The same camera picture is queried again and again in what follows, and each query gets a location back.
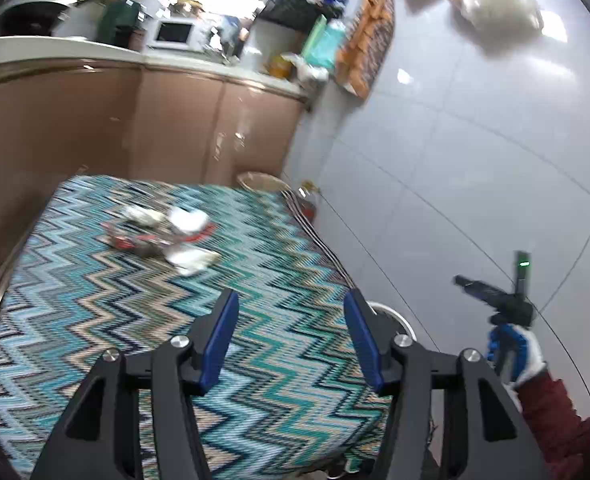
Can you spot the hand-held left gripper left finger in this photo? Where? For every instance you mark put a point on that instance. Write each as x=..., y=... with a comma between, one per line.
x=221, y=342

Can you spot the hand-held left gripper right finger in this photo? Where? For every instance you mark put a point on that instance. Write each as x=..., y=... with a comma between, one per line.
x=362, y=342

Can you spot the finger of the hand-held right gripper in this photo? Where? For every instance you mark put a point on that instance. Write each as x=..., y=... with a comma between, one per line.
x=480, y=291

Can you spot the person's right forearm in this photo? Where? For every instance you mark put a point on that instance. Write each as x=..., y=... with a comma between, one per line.
x=560, y=425

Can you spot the beige trash bin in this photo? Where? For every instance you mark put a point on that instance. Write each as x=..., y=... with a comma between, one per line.
x=260, y=180

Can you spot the person's right hand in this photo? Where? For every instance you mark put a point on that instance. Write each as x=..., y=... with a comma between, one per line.
x=520, y=355

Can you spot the white crumpled tissue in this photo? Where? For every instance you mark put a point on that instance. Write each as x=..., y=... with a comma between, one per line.
x=190, y=220
x=145, y=215
x=190, y=260

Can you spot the zigzag patterned tablecloth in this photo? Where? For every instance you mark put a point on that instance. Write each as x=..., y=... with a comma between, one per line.
x=125, y=335

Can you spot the red snack wrapper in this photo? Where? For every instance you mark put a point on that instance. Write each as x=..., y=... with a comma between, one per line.
x=140, y=240

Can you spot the cooking oil bottle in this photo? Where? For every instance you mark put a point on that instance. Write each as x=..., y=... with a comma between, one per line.
x=309, y=205

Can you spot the brown kitchen counter cabinet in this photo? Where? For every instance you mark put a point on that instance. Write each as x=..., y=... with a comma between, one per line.
x=125, y=120

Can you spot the orange patterned hanging cloth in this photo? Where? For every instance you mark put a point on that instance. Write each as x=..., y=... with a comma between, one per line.
x=370, y=45

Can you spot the yellow snack bag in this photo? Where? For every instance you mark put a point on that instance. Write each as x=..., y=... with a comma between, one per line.
x=282, y=66

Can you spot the large white plastic bag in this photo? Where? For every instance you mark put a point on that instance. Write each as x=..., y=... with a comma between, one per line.
x=495, y=5

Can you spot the green plastic bag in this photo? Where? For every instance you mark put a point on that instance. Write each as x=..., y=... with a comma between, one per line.
x=322, y=42

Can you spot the blue plastic bag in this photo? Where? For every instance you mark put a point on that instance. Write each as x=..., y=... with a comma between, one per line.
x=231, y=32

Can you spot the white microwave oven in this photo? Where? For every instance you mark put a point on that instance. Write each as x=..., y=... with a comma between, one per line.
x=175, y=34

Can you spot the green kitchen appliance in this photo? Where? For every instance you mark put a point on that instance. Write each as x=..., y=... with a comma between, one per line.
x=120, y=22

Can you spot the black frying pan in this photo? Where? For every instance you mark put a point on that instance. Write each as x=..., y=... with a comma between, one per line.
x=35, y=20

